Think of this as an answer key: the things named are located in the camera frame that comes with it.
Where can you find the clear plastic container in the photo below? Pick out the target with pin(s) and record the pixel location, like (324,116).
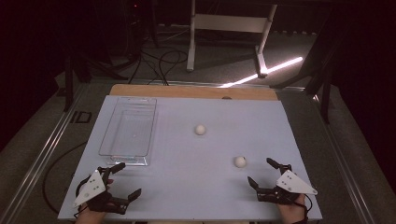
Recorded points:
(130,130)

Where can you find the person's right hand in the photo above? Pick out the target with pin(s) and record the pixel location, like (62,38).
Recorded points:
(292,213)

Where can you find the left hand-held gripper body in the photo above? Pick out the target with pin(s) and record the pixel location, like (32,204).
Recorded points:
(91,188)

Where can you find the white ball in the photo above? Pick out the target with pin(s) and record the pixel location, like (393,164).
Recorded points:
(200,129)
(240,161)

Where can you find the person's left hand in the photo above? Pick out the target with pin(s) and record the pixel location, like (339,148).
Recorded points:
(90,217)

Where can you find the white desk frame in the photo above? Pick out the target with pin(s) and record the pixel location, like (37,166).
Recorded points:
(230,23)

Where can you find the black metal stand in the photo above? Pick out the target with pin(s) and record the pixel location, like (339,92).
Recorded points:
(68,84)
(325,93)

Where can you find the metal floor rail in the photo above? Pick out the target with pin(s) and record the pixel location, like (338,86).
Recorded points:
(43,155)
(342,161)

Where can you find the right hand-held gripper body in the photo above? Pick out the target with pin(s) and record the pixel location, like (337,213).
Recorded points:
(292,184)

